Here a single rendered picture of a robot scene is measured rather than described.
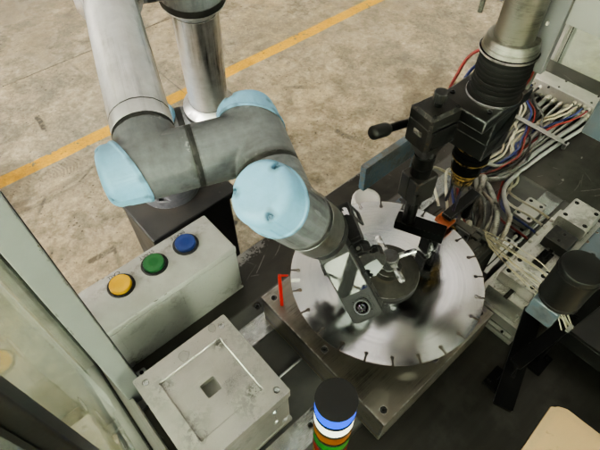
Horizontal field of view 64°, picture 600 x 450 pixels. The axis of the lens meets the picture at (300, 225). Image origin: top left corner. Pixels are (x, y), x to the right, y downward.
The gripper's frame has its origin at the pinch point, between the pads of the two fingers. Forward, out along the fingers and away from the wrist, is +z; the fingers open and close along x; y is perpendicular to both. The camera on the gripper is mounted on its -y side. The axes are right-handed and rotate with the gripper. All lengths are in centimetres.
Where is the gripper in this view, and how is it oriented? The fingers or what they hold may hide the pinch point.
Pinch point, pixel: (372, 274)
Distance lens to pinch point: 79.5
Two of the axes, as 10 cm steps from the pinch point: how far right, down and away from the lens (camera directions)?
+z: 4.4, 2.8, 8.6
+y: -2.8, -8.6, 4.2
